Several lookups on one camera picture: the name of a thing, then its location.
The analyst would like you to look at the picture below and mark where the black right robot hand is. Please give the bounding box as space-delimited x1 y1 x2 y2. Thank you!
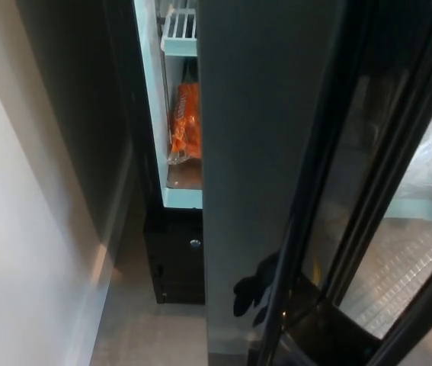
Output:
232 249 283 327

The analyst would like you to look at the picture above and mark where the black framed glass refrigerator door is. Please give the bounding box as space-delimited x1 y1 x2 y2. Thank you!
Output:
197 0 432 366

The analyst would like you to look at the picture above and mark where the black display refrigerator body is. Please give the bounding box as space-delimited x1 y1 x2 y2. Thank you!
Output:
17 0 206 306

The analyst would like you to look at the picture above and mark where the bag of orange carrots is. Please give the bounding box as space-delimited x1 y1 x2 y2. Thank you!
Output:
166 81 203 166

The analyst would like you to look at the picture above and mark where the white wire refrigerator shelf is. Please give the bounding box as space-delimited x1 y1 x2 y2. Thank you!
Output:
162 8 200 53

